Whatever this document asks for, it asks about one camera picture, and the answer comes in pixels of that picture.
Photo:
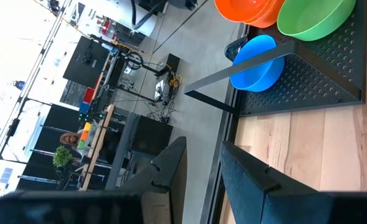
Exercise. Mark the small green plastic bowl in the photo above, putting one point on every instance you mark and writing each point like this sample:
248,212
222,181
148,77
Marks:
314,18

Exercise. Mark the black cabinet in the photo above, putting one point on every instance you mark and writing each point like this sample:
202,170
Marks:
152,135

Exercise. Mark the blue box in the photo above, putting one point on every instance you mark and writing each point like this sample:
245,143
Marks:
84,108

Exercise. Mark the small orange plastic bowl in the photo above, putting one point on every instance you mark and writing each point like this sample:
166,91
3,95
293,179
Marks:
239,9
264,22

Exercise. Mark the person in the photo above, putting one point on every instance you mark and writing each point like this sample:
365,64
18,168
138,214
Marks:
70,139

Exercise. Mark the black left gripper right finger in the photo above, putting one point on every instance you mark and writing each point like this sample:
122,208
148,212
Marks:
252,193

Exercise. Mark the black perforated metal tray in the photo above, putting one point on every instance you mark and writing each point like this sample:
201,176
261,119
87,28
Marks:
314,81

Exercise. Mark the black clamp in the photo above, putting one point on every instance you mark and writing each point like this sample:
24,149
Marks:
231,49

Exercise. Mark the small blue plastic bowl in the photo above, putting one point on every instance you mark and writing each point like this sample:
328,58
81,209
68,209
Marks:
258,77

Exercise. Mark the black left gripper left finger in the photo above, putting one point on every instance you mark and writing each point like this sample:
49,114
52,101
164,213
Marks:
165,174

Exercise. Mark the green block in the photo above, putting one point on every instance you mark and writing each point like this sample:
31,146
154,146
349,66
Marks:
81,144

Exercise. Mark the bushy green plant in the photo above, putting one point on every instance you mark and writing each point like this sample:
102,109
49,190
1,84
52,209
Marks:
63,157

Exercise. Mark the orange block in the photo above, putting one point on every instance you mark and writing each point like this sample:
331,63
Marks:
84,135

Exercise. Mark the black flat panel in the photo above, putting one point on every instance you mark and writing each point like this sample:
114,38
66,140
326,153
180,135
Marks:
84,62

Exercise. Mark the yellow block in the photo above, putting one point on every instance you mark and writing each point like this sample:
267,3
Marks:
87,127

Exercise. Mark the black aluminium frame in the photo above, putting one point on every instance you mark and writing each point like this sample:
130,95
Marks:
228,126

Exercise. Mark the red box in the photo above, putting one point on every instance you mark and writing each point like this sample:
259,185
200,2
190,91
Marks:
89,95

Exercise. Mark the long wooden table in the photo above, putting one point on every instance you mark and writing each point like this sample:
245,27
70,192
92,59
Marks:
100,140

